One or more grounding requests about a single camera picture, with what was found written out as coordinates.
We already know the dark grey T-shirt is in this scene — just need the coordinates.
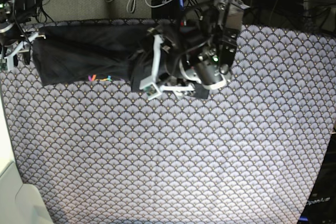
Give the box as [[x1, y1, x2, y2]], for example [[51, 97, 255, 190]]
[[31, 23, 211, 101]]

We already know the fan-patterned table cloth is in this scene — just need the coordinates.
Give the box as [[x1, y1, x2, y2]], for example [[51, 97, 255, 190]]
[[1, 26, 335, 223]]

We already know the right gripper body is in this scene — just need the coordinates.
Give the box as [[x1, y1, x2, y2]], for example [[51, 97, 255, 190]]
[[1, 22, 31, 61]]

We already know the white plastic bin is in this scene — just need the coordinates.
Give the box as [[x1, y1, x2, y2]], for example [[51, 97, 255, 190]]
[[1, 101, 53, 223]]

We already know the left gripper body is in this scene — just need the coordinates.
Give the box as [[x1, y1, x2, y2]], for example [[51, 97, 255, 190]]
[[146, 25, 209, 95]]

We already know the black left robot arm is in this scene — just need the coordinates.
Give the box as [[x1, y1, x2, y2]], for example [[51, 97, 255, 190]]
[[139, 0, 251, 100]]

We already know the black OpenArm box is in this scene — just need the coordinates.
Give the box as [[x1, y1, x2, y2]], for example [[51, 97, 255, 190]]
[[298, 129, 335, 223]]

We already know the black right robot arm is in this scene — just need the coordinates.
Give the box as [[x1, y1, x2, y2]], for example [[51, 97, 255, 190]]
[[1, 0, 45, 71]]

